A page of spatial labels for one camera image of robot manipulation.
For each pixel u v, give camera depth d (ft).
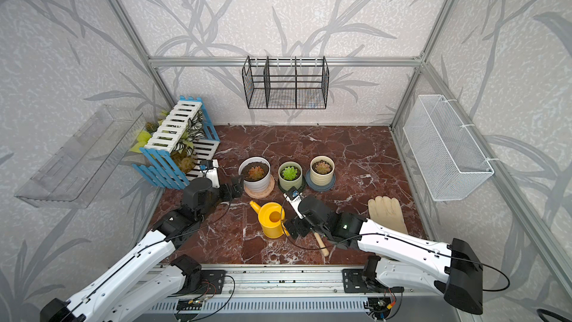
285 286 2.40
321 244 2.64
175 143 2.60
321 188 3.13
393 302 2.28
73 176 2.12
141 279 1.55
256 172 2.94
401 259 1.51
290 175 2.99
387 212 2.91
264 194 3.10
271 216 2.54
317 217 1.76
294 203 2.12
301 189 3.14
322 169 3.07
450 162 2.03
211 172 2.21
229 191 2.20
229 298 2.32
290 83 3.49
